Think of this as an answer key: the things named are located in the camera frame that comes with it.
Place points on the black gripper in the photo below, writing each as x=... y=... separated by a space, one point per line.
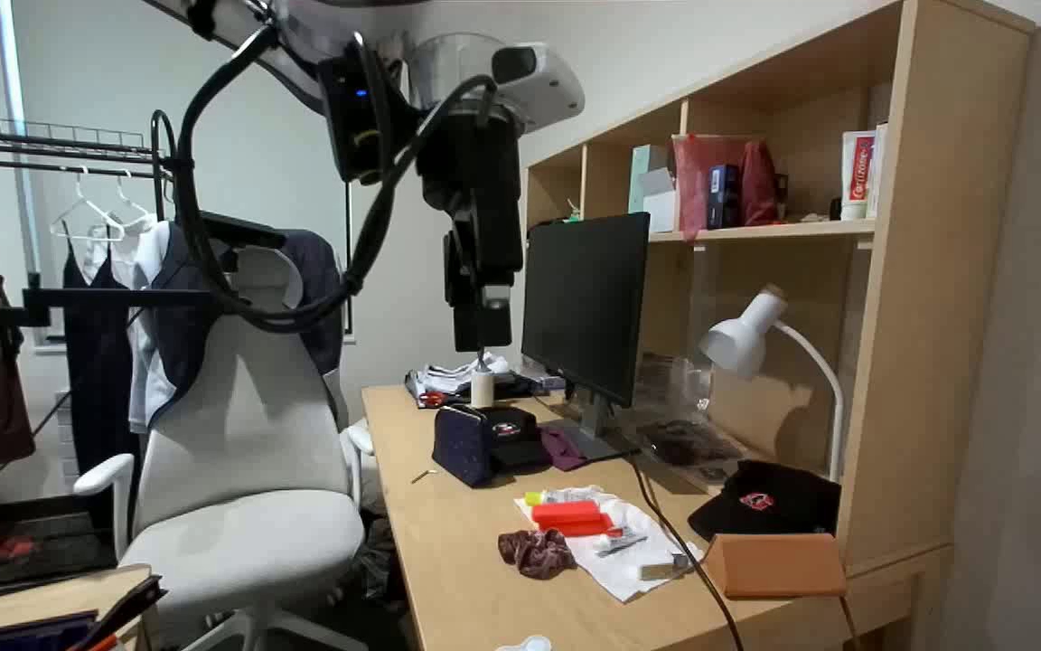
x=471 y=182

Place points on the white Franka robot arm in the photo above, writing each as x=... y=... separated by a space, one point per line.
x=533 y=77

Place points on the small white bottle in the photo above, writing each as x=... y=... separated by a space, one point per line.
x=484 y=388

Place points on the white red clothes pile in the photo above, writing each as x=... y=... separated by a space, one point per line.
x=435 y=386

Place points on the black computer monitor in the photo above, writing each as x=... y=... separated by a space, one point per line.
x=587 y=300

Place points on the black cloth with badge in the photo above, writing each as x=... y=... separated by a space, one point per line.
x=516 y=440

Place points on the navy toiletry bag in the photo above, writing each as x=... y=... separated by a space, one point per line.
x=463 y=445

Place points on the purple cloth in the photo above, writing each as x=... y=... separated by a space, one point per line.
x=564 y=445

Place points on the navy jacket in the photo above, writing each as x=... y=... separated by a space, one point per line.
x=317 y=300

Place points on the yellow capped labelled tube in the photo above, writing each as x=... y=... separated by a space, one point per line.
x=533 y=497

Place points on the teal box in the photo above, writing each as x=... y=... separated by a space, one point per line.
x=638 y=182

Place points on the plain white box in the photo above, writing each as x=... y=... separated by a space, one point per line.
x=663 y=207

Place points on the red plastic case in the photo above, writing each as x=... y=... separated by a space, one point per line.
x=575 y=519

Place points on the purple velvet scrunchie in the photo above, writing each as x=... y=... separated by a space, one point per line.
x=533 y=551

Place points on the dark patterned pouch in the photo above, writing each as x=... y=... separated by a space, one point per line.
x=690 y=444

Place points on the white desk lamp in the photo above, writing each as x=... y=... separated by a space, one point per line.
x=740 y=339

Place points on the dark blue box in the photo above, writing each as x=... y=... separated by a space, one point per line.
x=726 y=193

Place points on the red bag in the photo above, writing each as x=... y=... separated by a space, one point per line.
x=726 y=182

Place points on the white office chair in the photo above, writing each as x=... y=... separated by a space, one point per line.
x=243 y=481

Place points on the white paper towel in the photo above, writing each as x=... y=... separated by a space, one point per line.
x=635 y=581

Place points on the black cap red logo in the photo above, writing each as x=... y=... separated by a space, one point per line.
x=768 y=502

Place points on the white hanging shirt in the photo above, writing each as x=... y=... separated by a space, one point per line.
x=145 y=362

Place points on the brown cardboard box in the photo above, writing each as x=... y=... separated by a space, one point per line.
x=775 y=564

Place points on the black hanging dress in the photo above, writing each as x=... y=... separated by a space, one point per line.
x=100 y=373

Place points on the white box red print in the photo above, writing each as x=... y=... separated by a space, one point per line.
x=863 y=174

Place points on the wooden shelf unit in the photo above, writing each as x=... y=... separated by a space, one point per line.
x=940 y=300

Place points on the dark floor mat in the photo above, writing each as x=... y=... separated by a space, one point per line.
x=62 y=528

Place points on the metal clothes rack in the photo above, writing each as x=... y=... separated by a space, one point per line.
x=38 y=138

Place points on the wooden board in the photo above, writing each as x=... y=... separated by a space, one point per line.
x=51 y=598

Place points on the red floor item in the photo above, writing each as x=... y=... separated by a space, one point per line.
x=0 y=547

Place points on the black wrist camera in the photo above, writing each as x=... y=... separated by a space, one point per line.
x=361 y=110

